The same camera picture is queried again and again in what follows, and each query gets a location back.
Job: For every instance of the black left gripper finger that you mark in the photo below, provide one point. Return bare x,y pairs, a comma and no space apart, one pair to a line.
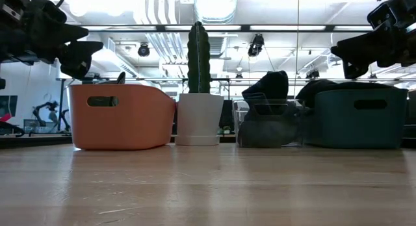
79,57
76,32

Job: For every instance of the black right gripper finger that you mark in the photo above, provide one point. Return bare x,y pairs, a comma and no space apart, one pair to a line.
360,50

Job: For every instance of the olive green cap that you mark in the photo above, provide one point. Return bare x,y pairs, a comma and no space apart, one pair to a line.
364,85
315,89

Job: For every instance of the navy blue cap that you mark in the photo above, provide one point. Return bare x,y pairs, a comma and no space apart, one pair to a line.
266,132
269,86

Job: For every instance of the background black robot arm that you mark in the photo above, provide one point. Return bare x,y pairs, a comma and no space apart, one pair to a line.
48,112

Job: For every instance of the black ceiling spotlight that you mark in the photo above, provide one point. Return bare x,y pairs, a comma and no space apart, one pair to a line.
143,50

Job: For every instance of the teal plastic bin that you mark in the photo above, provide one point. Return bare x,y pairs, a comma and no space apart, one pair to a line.
354,128

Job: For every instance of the orange plastic bin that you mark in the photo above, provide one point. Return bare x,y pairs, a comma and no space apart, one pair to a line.
123,122

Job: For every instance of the green cactus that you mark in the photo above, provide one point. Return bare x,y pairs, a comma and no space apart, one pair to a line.
199,57

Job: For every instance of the white hexagonal plant pot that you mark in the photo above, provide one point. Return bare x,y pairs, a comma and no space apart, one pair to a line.
199,119

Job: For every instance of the clear plastic container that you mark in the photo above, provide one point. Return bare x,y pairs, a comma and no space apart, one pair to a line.
239,112

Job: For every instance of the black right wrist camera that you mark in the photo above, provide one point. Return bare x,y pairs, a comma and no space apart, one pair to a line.
388,10

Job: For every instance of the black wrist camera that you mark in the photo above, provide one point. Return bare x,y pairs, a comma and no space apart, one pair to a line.
388,10
9,8

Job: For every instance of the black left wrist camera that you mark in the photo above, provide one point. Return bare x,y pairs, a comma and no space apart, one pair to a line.
9,8

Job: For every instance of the dark wall monitor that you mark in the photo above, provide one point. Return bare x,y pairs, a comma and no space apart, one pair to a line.
8,106

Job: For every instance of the black aluminium table frame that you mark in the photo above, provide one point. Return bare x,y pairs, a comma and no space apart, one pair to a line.
32,142

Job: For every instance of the black overhead camera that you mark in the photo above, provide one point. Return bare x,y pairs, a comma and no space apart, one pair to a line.
256,44

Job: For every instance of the silver ceiling duct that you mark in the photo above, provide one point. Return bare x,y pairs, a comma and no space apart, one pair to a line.
216,6

